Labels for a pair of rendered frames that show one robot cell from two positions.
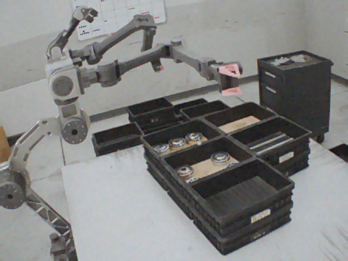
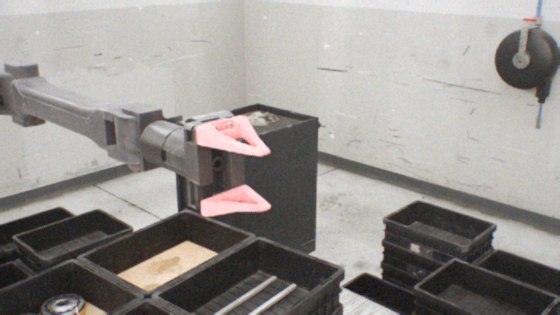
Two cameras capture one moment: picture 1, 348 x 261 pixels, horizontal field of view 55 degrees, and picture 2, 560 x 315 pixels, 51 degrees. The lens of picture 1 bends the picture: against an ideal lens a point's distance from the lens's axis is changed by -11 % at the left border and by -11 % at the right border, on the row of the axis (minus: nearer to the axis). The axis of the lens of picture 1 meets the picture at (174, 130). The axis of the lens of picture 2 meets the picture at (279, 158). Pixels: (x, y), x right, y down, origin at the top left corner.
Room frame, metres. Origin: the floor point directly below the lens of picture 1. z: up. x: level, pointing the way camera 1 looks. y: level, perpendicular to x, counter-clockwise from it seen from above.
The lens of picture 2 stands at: (0.62, 0.04, 1.68)
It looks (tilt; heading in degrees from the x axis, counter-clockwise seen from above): 19 degrees down; 330
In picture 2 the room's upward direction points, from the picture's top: straight up
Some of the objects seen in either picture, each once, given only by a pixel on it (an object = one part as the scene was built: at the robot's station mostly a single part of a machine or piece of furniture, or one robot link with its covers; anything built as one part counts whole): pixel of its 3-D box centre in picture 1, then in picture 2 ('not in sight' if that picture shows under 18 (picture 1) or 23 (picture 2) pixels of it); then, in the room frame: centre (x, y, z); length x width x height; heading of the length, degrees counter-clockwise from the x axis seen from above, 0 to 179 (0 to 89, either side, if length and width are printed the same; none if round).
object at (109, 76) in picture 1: (104, 75); not in sight; (1.51, 0.26, 1.44); 0.10 x 0.09 x 0.05; 106
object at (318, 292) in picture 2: (269, 135); (252, 286); (1.73, -0.52, 0.92); 0.40 x 0.30 x 0.02; 112
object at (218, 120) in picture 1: (240, 125); (171, 266); (2.01, -0.41, 0.87); 0.40 x 0.30 x 0.11; 112
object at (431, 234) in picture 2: not in sight; (435, 267); (2.27, -1.71, 0.37); 0.40 x 0.30 x 0.45; 16
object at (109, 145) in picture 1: (122, 158); not in sight; (2.72, 0.46, 0.37); 0.40 x 0.30 x 0.45; 106
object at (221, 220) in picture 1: (241, 187); not in sight; (1.30, -0.26, 0.92); 0.40 x 0.30 x 0.02; 112
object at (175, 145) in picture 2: (224, 76); (198, 157); (1.24, -0.20, 1.45); 0.07 x 0.07 x 0.10; 15
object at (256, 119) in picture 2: (300, 57); (256, 117); (3.25, -1.33, 0.88); 0.29 x 0.22 x 0.03; 106
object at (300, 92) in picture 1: (295, 102); (248, 201); (3.17, -1.23, 0.45); 0.60 x 0.45 x 0.90; 106
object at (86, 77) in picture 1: (86, 77); not in sight; (1.51, 0.34, 1.45); 0.09 x 0.08 x 0.12; 16
